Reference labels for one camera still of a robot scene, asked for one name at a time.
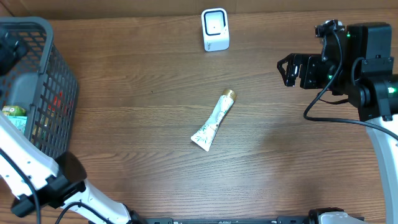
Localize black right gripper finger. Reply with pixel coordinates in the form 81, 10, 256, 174
282, 63, 300, 87
277, 53, 300, 75

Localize white tube with gold cap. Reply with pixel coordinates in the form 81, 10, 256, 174
191, 89, 237, 152

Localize teal snack packet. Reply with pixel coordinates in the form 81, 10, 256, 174
7, 116, 27, 133

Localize green juice carton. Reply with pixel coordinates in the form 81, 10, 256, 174
2, 106, 26, 116

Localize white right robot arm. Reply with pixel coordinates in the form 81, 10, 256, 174
277, 19, 397, 223

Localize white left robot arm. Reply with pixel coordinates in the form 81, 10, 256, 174
1, 17, 140, 223

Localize white barcode scanner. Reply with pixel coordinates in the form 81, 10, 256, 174
201, 7, 230, 52

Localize grey plastic shopping basket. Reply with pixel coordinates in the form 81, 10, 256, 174
1, 17, 79, 159

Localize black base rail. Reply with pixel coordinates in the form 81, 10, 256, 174
145, 216, 308, 224

